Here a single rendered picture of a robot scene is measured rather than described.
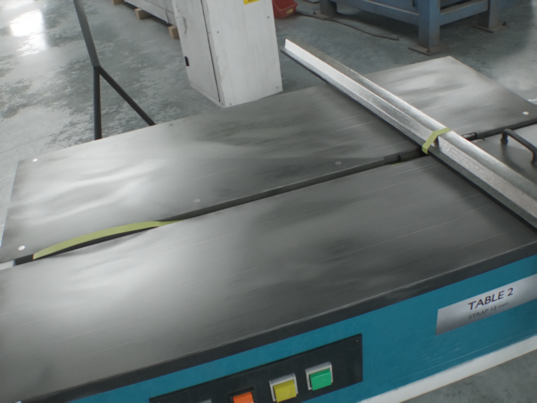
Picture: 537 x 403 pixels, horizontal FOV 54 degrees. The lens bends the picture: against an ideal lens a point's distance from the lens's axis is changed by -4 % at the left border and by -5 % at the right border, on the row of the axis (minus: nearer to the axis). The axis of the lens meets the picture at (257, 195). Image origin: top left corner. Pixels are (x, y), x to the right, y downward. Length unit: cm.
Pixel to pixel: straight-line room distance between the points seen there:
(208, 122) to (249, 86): 182
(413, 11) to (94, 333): 302
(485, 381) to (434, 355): 73
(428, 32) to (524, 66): 57
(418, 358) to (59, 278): 47
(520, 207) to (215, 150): 48
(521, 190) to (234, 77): 217
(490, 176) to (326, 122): 32
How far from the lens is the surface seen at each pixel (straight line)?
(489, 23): 372
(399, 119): 92
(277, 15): 421
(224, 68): 272
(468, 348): 78
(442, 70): 115
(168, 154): 93
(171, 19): 423
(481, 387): 146
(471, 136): 91
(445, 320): 71
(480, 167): 79
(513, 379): 149
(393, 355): 71
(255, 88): 284
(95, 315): 66
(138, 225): 77
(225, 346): 59
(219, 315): 61
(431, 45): 336
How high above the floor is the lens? 117
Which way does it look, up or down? 34 degrees down
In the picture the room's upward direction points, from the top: 9 degrees counter-clockwise
